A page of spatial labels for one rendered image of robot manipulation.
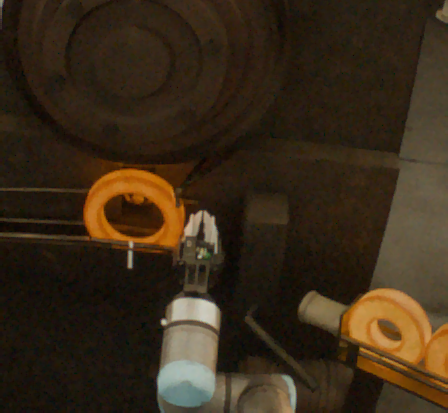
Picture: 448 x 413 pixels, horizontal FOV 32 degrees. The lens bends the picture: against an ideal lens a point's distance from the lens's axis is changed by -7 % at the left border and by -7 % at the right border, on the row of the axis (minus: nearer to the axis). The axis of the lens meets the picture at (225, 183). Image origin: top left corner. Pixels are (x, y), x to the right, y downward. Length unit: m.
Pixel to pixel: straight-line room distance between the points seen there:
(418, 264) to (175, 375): 1.61
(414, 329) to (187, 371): 0.38
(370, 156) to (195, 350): 0.51
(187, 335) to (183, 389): 0.09
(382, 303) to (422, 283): 1.33
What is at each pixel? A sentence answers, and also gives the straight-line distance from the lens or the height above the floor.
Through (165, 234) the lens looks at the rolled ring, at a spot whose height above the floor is 0.73.
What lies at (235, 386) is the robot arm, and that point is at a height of 0.60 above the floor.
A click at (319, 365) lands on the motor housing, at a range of 1.55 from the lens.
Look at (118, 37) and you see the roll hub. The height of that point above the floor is 1.16.
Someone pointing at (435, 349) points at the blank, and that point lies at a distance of 1.35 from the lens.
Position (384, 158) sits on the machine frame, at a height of 0.87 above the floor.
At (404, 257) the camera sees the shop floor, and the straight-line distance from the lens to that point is 2.76.
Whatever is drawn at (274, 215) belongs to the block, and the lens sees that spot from 1.43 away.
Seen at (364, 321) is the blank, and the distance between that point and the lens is 1.39.
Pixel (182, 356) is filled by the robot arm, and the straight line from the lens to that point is 1.27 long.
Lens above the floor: 1.62
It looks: 33 degrees down
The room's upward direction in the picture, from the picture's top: 6 degrees clockwise
